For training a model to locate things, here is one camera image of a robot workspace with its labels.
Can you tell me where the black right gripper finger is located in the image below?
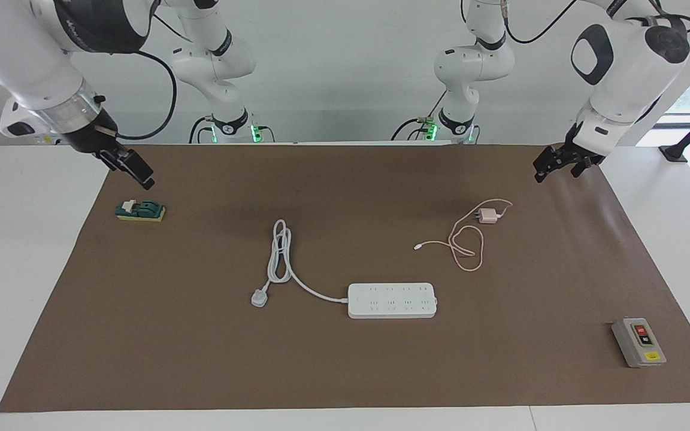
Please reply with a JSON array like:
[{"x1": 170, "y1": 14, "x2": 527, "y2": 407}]
[
  {"x1": 96, "y1": 150, "x2": 128, "y2": 175},
  {"x1": 118, "y1": 149, "x2": 156, "y2": 192}
]

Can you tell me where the pink charging cable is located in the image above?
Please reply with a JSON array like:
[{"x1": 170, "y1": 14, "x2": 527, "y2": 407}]
[{"x1": 414, "y1": 199, "x2": 513, "y2": 274}]

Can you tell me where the white power strip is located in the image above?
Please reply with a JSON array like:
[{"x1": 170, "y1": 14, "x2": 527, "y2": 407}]
[{"x1": 347, "y1": 283, "x2": 439, "y2": 320}]

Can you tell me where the green circuit board module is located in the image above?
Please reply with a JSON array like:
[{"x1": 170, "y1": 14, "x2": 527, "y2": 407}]
[{"x1": 115, "y1": 199, "x2": 167, "y2": 224}]

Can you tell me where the brown table mat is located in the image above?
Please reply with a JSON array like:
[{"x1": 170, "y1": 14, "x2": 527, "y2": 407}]
[{"x1": 0, "y1": 144, "x2": 690, "y2": 414}]

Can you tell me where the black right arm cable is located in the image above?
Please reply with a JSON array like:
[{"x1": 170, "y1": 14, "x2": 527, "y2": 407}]
[{"x1": 114, "y1": 51, "x2": 178, "y2": 142}]

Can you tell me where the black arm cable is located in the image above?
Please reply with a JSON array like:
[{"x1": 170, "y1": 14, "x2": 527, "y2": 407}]
[
  {"x1": 114, "y1": 51, "x2": 178, "y2": 142},
  {"x1": 503, "y1": 0, "x2": 580, "y2": 45}
]

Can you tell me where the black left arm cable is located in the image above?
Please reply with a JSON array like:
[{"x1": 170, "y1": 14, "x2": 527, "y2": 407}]
[{"x1": 503, "y1": 0, "x2": 580, "y2": 45}]

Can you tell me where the white power cord with plug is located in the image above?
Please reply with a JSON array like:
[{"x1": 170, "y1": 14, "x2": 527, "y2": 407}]
[{"x1": 251, "y1": 220, "x2": 351, "y2": 308}]

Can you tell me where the grey on-off switch box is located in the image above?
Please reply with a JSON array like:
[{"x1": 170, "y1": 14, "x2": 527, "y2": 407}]
[{"x1": 612, "y1": 317, "x2": 667, "y2": 368}]

